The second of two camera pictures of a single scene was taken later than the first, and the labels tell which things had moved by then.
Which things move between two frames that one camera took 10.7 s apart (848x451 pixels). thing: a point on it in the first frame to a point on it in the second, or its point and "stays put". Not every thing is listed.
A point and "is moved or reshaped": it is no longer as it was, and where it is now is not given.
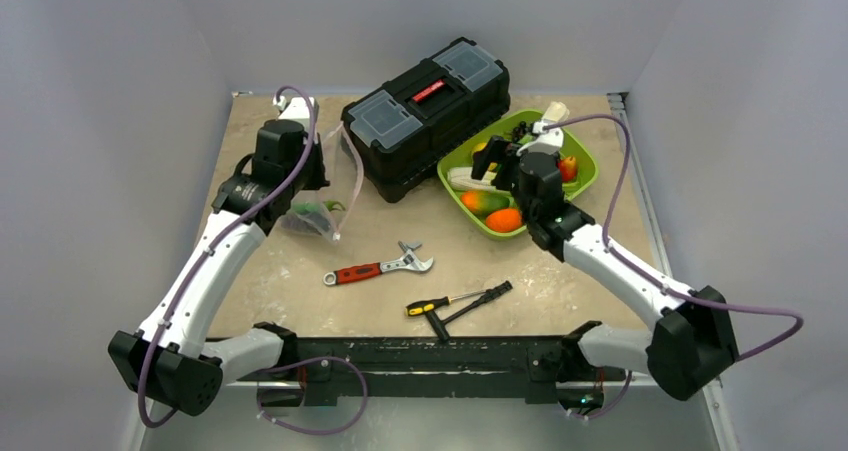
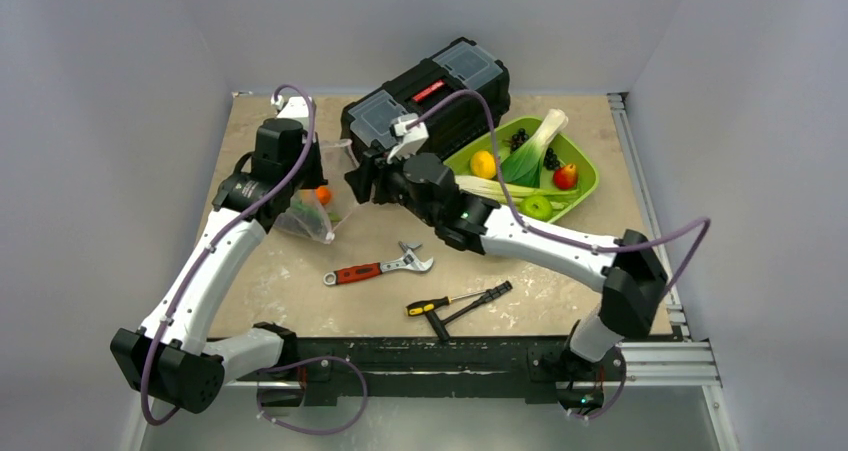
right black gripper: [502, 158] to [370, 174]
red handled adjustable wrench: [407, 260] stays put
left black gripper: [318, 179] stays put
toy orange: [504, 219] is moved or reshaped
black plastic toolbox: [396, 136] stays put
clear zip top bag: [324, 211] stays put
